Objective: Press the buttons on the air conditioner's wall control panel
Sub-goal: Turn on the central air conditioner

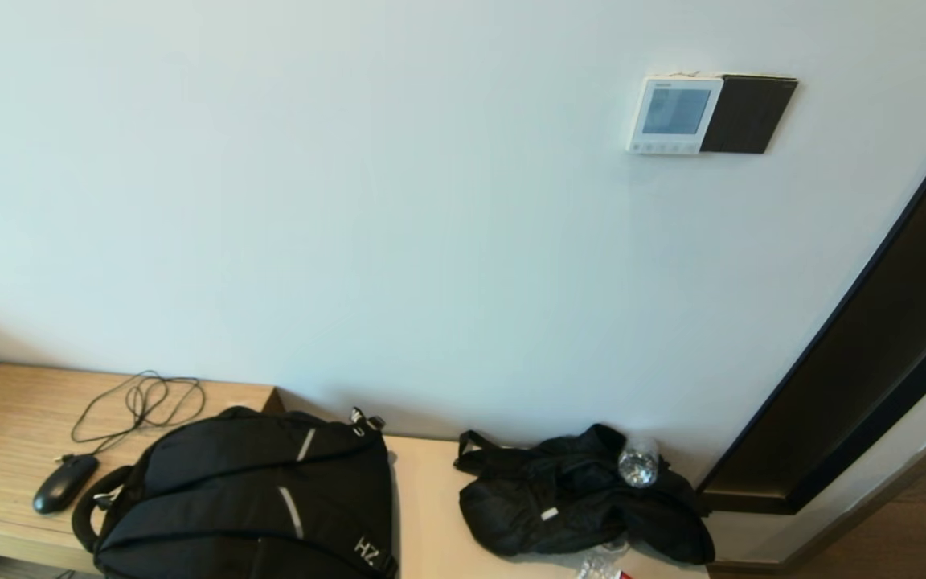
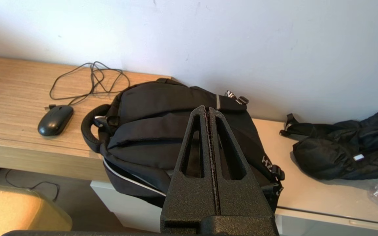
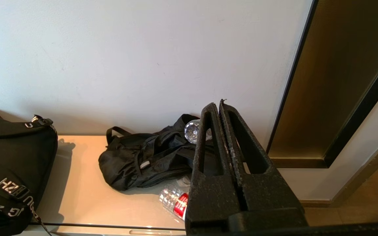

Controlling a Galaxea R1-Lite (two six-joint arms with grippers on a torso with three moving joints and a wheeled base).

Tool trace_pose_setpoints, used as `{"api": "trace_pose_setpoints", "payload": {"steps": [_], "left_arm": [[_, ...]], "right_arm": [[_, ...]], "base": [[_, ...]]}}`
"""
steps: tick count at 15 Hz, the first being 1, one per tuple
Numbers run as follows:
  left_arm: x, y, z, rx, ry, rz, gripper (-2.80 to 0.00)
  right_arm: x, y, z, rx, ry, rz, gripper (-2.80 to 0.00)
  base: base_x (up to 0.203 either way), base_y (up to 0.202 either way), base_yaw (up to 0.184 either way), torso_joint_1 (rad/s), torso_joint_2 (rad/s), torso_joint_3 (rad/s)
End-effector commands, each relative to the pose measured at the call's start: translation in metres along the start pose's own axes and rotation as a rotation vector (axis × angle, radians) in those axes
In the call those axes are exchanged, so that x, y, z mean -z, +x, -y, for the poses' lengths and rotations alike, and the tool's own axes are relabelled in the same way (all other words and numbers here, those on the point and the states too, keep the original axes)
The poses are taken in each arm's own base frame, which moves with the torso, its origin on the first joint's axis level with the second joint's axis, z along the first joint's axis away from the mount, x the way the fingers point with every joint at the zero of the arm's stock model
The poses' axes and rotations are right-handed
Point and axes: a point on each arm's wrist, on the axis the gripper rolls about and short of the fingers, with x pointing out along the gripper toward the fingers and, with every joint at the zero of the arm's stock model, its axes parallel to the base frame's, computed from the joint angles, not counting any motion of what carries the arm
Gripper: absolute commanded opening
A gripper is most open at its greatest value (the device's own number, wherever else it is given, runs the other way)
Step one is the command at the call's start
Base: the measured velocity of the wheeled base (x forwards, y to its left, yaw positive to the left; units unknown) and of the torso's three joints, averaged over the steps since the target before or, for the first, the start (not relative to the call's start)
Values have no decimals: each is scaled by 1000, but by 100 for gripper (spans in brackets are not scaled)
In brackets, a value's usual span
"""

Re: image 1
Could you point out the white wall thermostat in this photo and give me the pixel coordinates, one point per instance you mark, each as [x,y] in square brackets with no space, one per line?
[676,112]

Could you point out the crumpled black soft bag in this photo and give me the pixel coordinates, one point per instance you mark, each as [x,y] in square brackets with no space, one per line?
[559,498]

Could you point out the beige low cabinet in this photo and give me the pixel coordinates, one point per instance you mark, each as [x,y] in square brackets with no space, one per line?
[427,523]

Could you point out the clear unlabelled plastic bottle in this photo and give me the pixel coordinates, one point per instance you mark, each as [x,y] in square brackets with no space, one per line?
[638,466]

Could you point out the black backpack with grey stripes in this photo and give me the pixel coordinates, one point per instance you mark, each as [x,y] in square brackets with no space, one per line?
[246,498]

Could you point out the clear bottle with red label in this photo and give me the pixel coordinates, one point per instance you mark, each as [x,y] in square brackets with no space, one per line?
[596,567]

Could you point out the black computer mouse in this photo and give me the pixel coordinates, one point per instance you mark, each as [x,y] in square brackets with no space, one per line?
[65,482]

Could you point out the wooden desk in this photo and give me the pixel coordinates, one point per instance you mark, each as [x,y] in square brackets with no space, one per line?
[5,418]

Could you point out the dark wall switch panel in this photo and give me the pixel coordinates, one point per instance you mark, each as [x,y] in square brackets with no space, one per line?
[748,112]

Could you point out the dark brown door frame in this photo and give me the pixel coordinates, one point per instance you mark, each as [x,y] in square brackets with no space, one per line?
[873,386]

